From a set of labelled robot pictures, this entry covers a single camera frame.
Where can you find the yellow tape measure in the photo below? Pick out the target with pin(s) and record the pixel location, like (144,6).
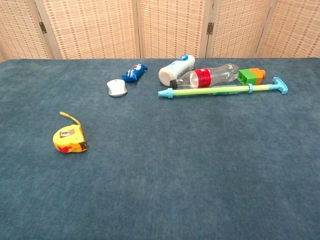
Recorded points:
(70,140)

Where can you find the blue velvet tablecloth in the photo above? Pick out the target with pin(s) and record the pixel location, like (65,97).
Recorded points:
(175,162)

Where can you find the green and blue toy pump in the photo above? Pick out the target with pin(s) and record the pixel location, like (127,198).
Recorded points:
(200,91)

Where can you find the white bottle with blue label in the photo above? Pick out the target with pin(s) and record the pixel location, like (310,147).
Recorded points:
(172,70)

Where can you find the blue cookie packet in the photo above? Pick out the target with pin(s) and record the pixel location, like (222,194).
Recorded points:
(133,73)

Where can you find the white computer mouse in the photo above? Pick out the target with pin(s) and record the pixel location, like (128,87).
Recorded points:
(116,88)

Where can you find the clear bottle with red label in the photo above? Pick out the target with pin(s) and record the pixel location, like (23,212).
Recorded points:
(203,77)

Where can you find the green and orange toy block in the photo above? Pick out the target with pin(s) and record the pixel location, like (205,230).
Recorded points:
(250,76)

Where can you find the black metal screen hinge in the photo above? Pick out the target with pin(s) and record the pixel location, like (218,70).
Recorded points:
(43,27)
(210,28)

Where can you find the woven bamboo folding screen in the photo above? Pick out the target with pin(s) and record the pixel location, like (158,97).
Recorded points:
(95,25)

